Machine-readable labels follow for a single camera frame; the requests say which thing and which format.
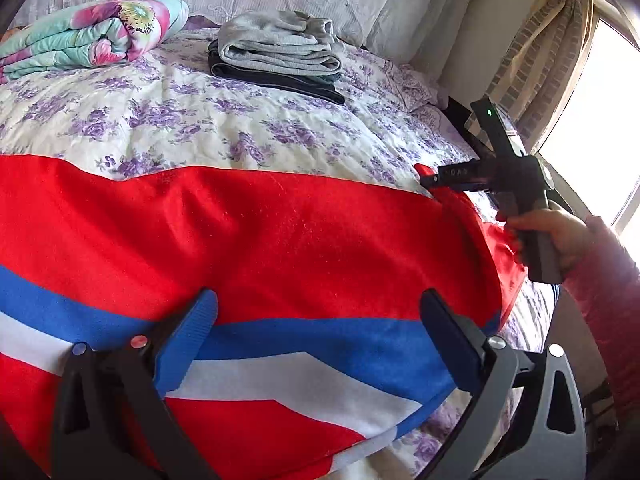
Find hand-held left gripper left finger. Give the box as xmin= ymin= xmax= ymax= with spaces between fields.
xmin=50 ymin=287 xmax=221 ymax=480

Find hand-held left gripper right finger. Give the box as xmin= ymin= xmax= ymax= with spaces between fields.
xmin=419 ymin=287 xmax=587 ymax=480

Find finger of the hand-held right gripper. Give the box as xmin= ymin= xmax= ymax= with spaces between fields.
xmin=419 ymin=159 xmax=496 ymax=193

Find red pants with striped band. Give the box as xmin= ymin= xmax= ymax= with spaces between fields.
xmin=0 ymin=154 xmax=528 ymax=480

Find folded black pants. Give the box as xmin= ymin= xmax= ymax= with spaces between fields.
xmin=207 ymin=40 xmax=347 ymax=107

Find folded grey pants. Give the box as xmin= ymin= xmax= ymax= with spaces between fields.
xmin=217 ymin=10 xmax=343 ymax=77

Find person's right hand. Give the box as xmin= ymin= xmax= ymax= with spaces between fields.
xmin=495 ymin=207 xmax=608 ymax=273

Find window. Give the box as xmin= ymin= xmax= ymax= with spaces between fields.
xmin=537 ymin=0 xmax=640 ymax=241

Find purple floral pillow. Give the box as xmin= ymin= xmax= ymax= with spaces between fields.
xmin=340 ymin=42 xmax=446 ymax=113

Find beige checked curtain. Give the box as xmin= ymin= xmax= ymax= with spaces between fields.
xmin=485 ymin=0 xmax=596 ymax=153

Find purple floral bed quilt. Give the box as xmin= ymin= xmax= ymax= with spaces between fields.
xmin=0 ymin=25 xmax=558 ymax=480

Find folded teal floral blanket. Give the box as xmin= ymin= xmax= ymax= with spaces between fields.
xmin=0 ymin=0 xmax=191 ymax=86

